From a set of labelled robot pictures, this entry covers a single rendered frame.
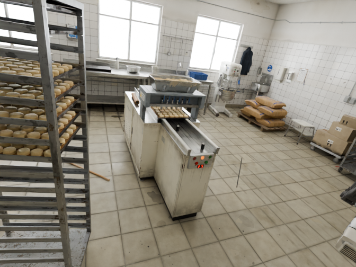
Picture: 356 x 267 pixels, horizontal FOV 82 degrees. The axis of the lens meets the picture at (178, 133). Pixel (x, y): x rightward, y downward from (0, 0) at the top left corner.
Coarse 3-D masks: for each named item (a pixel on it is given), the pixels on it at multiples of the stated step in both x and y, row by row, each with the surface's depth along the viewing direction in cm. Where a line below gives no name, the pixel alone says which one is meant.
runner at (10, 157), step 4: (0, 156) 90; (4, 156) 90; (8, 156) 91; (12, 156) 91; (16, 156) 91; (20, 156) 91; (24, 156) 92; (28, 156) 92; (32, 156) 92; (36, 156) 92; (40, 156) 93; (4, 160) 91; (8, 160) 92; (12, 160) 92; (16, 160) 92; (20, 160) 92; (24, 160) 92; (28, 160) 93; (32, 160) 93; (36, 160) 93; (40, 160) 93; (44, 160) 94; (48, 160) 94
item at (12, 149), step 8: (72, 128) 124; (64, 136) 113; (0, 144) 98; (8, 144) 100; (16, 144) 99; (24, 144) 100; (64, 144) 109; (0, 152) 94; (8, 152) 93; (16, 152) 97; (24, 152) 95; (32, 152) 96; (40, 152) 97; (48, 152) 98
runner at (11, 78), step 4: (0, 76) 77; (4, 76) 77; (8, 76) 77; (12, 76) 77; (16, 76) 77; (20, 76) 77; (24, 76) 78; (28, 76) 78; (32, 76) 78; (0, 80) 77; (4, 80) 77; (8, 80) 78; (12, 80) 78; (16, 80) 78; (20, 80) 78; (24, 80) 78; (28, 80) 78; (32, 80) 79; (36, 80) 79; (40, 80) 79; (36, 84) 79; (40, 84) 80
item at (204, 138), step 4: (184, 120) 244; (188, 120) 237; (188, 124) 235; (192, 124) 227; (192, 128) 226; (196, 128) 219; (196, 132) 219; (200, 132) 210; (200, 136) 211; (204, 136) 204; (204, 140) 203; (208, 140) 197; (208, 144) 197; (212, 144) 190; (212, 148) 191; (216, 148) 185; (216, 152) 186
